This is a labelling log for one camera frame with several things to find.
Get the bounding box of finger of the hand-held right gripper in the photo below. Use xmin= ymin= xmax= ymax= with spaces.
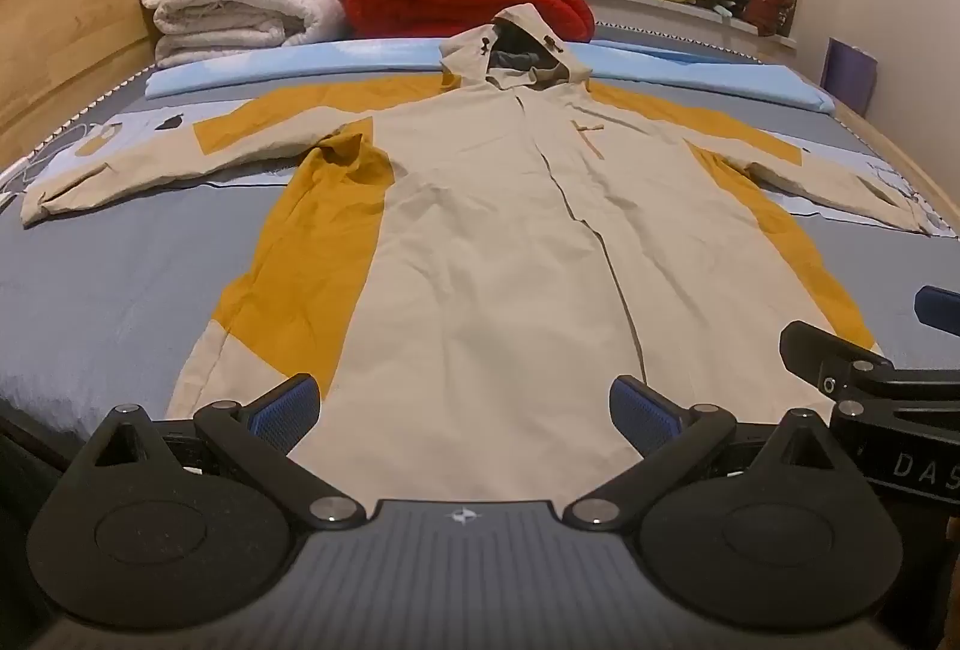
xmin=778 ymin=318 xmax=960 ymax=405
xmin=915 ymin=284 xmax=960 ymax=327

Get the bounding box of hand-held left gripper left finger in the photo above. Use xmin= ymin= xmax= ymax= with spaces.
xmin=71 ymin=374 xmax=368 ymax=532

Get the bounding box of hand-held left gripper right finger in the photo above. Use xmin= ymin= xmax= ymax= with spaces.
xmin=561 ymin=375 xmax=865 ymax=532

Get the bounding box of beige and mustard hooded jacket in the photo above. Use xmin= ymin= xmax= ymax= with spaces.
xmin=19 ymin=3 xmax=938 ymax=517

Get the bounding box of purple box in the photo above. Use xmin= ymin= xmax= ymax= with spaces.
xmin=823 ymin=36 xmax=878 ymax=118

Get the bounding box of light blue folded mat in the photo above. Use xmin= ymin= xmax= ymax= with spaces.
xmin=145 ymin=36 xmax=835 ymax=115

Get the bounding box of beige window sill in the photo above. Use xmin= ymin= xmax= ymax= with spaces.
xmin=577 ymin=0 xmax=800 ymax=67

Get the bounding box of white fluffy folded blanket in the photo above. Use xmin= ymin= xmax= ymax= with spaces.
xmin=152 ymin=0 xmax=355 ymax=70

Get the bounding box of wooden headboard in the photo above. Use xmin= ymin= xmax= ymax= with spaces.
xmin=0 ymin=0 xmax=197 ymax=154

